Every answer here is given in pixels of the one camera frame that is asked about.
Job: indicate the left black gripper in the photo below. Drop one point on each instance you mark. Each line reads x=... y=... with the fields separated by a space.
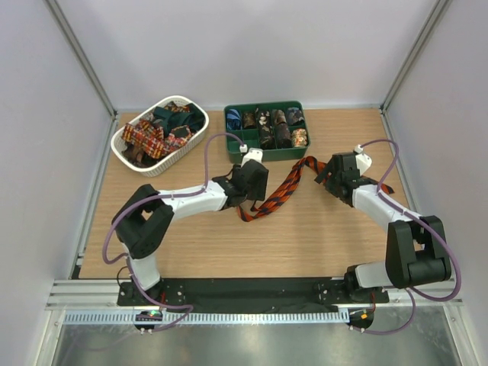
x=258 y=194

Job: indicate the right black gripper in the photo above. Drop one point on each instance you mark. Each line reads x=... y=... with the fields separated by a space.
x=329 y=182

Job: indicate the orange navy striped tie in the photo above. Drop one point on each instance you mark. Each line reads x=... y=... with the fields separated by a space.
x=288 y=187

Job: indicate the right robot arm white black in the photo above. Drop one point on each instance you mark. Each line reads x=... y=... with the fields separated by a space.
x=371 y=201

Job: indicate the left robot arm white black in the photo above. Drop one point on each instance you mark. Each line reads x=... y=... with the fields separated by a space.
x=141 y=224

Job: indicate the dark floral rolled tie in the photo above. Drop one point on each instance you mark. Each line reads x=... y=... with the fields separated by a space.
x=266 y=136

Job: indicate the beige red rolled tie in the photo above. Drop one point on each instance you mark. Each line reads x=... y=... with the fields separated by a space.
x=299 y=138

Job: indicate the green divided organizer tray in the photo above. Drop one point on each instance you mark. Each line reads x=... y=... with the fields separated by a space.
x=250 y=137

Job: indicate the brown camouflage rolled tie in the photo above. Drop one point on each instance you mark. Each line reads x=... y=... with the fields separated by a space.
x=248 y=120

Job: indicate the blue grey rolled tie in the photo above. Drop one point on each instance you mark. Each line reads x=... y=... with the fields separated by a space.
x=294 y=116

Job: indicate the dark green tie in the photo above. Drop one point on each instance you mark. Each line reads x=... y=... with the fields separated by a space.
x=172 y=116

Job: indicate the white plastic basket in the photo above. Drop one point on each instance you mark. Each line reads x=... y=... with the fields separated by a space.
x=118 y=145

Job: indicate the red yellow patterned tie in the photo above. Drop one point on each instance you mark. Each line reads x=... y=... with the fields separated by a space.
x=152 y=140

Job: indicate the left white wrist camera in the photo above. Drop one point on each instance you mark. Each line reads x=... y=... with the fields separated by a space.
x=250 y=154

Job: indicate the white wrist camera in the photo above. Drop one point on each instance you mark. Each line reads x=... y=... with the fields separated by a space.
x=250 y=154
x=363 y=161

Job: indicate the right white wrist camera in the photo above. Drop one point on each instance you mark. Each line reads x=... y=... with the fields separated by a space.
x=363 y=161

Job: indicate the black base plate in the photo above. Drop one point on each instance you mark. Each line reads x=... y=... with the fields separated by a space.
x=263 y=295

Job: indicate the slotted grey cable duct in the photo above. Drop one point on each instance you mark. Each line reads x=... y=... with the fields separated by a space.
x=153 y=317

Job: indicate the left aluminium frame post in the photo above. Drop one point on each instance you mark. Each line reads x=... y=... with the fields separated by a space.
x=103 y=156

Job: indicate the aluminium frame post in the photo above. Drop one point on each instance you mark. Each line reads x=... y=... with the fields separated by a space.
x=103 y=156
x=411 y=57

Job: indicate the right aluminium frame post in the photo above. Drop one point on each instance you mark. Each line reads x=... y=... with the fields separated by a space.
x=411 y=57

